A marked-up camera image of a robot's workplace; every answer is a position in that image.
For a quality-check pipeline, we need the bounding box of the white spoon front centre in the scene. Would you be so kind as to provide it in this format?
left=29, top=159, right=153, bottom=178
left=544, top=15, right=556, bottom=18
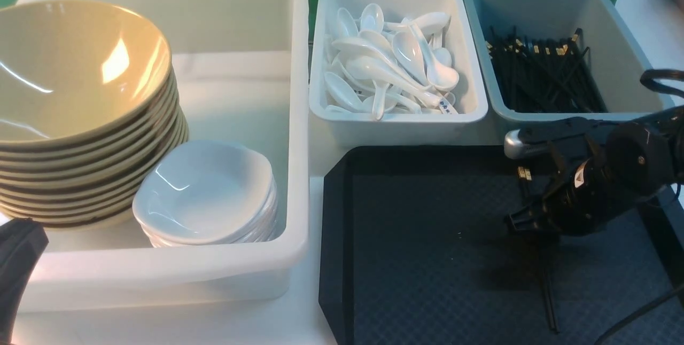
left=345, top=56, right=441, bottom=107

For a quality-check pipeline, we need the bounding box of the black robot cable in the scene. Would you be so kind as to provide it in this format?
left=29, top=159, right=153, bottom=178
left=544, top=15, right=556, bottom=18
left=593, top=69, right=684, bottom=345

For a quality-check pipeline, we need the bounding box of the black serving tray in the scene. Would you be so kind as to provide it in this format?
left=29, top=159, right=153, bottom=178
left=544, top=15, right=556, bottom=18
left=318, top=146, right=682, bottom=344

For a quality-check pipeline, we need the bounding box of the white square sauce dish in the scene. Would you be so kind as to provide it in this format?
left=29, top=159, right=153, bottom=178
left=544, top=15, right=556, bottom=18
left=132, top=140, right=278, bottom=247

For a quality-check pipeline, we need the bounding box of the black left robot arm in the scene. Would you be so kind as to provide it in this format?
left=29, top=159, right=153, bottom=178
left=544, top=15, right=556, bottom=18
left=1, top=219, right=49, bottom=344

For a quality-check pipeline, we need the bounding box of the yellow noodle bowl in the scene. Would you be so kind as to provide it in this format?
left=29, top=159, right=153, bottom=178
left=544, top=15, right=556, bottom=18
left=1, top=0, right=171, bottom=148

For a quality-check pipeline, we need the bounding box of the top stacked yellow bowl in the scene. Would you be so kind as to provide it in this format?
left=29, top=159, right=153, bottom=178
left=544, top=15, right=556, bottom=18
left=1, top=67, right=176, bottom=161

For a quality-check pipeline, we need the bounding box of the white spoon back right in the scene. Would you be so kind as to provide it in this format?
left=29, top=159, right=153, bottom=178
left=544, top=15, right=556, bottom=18
left=384, top=12, right=451, bottom=36

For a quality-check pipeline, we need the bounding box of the black chopstick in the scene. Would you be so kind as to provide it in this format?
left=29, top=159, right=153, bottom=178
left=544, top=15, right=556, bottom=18
left=516, top=167, right=561, bottom=335

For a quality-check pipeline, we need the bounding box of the white soup spoon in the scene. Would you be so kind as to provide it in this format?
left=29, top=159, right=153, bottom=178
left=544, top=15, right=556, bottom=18
left=408, top=21, right=460, bottom=92

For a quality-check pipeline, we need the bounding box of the large white plastic tub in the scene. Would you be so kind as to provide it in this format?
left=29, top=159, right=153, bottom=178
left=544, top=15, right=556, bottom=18
left=15, top=0, right=309, bottom=313

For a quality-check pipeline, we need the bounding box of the white spoon left front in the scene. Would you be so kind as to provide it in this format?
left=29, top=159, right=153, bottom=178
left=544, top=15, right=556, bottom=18
left=323, top=72, right=363, bottom=112

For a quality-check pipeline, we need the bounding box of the white spoon bin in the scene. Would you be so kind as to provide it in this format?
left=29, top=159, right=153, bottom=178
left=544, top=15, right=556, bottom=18
left=309, top=0, right=488, bottom=146

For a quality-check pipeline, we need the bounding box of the grey-blue chopstick bin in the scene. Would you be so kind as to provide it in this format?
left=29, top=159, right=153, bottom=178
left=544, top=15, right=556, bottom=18
left=464, top=0, right=674, bottom=139

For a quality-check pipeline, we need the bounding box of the white spoon top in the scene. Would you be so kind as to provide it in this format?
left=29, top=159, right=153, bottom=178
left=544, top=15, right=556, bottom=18
left=359, top=3, right=384, bottom=34

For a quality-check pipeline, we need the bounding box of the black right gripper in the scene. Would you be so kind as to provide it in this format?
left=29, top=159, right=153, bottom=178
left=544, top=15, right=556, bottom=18
left=505, top=156, right=642, bottom=237

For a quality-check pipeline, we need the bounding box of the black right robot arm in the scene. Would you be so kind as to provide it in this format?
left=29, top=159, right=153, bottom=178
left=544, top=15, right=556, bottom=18
left=504, top=106, right=682, bottom=237

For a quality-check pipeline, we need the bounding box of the stack of white dishes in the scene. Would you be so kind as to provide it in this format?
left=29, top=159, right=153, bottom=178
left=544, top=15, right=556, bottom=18
left=141, top=182, right=278, bottom=248

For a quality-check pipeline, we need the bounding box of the pile of black chopsticks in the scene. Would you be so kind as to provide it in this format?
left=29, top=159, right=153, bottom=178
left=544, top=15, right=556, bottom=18
left=486, top=27, right=608, bottom=113

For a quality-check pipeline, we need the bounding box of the top stacked white dish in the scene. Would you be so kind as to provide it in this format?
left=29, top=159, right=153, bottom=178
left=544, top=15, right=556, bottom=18
left=133, top=175, right=278, bottom=247

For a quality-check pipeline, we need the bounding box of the stack of yellow bowls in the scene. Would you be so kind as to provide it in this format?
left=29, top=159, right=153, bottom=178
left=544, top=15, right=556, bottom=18
left=2, top=83, right=190, bottom=229

